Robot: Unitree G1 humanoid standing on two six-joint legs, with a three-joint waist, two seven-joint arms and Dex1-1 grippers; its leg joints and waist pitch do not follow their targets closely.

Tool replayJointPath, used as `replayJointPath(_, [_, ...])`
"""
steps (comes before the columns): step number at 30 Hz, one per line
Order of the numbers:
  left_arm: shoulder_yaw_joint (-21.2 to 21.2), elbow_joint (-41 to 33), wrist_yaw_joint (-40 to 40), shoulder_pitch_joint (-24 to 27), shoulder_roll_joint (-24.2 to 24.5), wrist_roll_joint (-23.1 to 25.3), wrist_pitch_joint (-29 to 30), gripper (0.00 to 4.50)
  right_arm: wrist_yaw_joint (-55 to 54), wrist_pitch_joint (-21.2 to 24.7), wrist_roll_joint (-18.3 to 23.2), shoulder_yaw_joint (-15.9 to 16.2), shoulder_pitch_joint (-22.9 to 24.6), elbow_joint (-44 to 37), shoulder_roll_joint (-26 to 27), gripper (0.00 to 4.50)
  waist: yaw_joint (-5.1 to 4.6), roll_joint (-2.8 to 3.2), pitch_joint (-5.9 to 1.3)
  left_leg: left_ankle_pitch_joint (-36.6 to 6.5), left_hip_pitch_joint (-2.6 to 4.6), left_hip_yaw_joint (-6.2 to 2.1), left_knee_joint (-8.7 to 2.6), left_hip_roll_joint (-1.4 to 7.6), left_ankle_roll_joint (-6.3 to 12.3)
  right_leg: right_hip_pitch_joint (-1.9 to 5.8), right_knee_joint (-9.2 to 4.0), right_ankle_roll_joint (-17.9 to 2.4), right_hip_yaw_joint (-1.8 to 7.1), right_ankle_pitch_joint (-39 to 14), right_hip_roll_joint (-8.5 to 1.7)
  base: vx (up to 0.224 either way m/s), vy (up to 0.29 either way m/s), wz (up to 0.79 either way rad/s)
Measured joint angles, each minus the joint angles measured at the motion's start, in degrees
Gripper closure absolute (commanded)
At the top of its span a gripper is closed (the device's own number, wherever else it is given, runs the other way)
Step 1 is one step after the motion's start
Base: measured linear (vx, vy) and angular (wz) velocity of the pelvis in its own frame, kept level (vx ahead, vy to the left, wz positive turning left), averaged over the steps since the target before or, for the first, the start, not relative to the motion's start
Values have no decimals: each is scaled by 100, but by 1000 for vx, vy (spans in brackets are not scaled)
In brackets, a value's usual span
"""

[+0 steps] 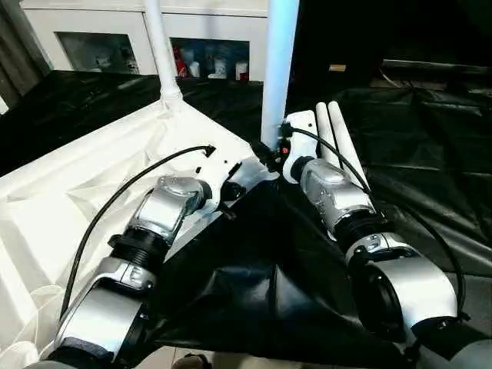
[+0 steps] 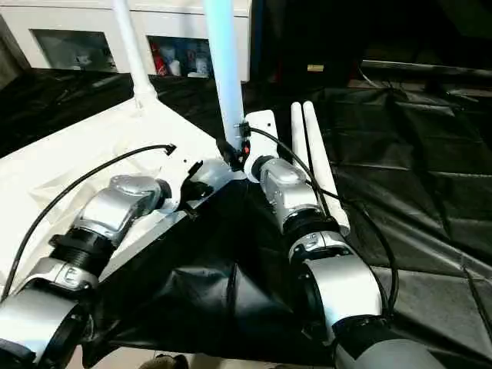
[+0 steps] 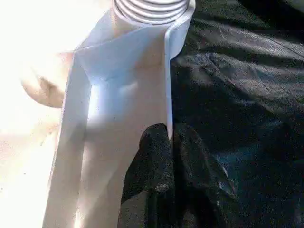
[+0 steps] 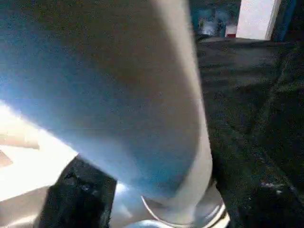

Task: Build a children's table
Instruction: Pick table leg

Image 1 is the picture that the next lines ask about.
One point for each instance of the white cabinet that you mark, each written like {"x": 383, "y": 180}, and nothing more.
{"x": 100, "y": 23}

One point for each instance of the grey curtain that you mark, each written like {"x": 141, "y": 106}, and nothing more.
{"x": 17, "y": 46}

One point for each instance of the white plastic table top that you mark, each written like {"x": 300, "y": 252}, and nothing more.
{"x": 61, "y": 200}

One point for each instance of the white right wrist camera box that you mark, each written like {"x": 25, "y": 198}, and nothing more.
{"x": 301, "y": 127}

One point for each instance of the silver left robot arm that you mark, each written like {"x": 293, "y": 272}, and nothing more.
{"x": 154, "y": 223}

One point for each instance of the black mat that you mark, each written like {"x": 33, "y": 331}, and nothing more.
{"x": 254, "y": 284}

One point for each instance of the white plastic table leg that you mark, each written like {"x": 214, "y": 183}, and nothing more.
{"x": 161, "y": 54}
{"x": 278, "y": 69}
{"x": 344, "y": 142}
{"x": 326, "y": 131}

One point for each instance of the gold label plate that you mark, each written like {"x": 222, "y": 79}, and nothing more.
{"x": 337, "y": 68}

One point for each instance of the silver metal rail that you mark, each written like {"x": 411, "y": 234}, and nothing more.
{"x": 438, "y": 66}

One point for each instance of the red bottle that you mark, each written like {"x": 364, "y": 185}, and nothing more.
{"x": 178, "y": 63}

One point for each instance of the white bottle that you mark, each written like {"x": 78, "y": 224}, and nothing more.
{"x": 241, "y": 71}

